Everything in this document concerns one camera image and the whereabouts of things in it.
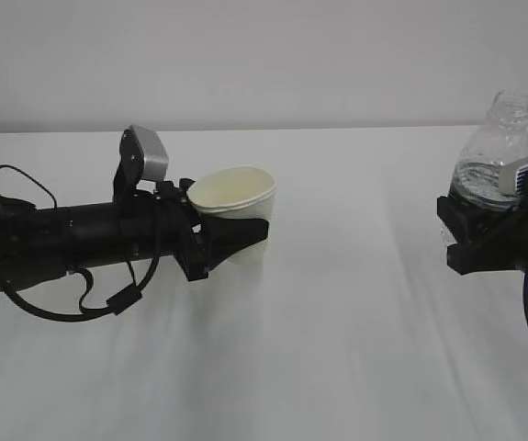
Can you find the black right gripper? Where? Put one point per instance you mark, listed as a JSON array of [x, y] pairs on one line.
[[486, 240]]

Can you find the white paper cup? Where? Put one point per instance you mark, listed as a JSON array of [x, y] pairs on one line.
[[239, 192]]

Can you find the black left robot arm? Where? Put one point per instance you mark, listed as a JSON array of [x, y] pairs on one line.
[[41, 245]]

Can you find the clear green-label water bottle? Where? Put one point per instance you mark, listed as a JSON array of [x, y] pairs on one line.
[[500, 139]]

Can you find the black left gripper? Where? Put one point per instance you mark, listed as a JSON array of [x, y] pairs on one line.
[[240, 241]]

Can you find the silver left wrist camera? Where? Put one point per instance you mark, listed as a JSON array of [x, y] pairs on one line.
[[142, 155]]

